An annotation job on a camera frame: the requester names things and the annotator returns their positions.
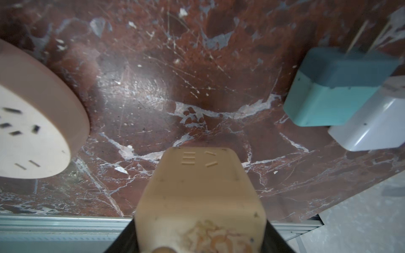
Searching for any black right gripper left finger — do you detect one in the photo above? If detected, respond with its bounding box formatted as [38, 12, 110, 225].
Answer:
[104, 219, 139, 253]

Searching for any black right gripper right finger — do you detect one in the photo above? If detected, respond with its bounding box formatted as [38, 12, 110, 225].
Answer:
[261, 221, 295, 253]

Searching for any beige cube adapter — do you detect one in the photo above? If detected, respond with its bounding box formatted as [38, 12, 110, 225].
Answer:
[135, 147, 267, 253]

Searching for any round pink socket base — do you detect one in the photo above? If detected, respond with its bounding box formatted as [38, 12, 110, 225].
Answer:
[1, 41, 90, 179]

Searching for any white charger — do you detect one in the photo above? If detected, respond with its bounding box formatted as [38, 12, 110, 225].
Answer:
[328, 75, 405, 151]

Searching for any teal plug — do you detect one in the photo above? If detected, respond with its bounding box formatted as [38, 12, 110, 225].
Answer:
[283, 19, 401, 128]

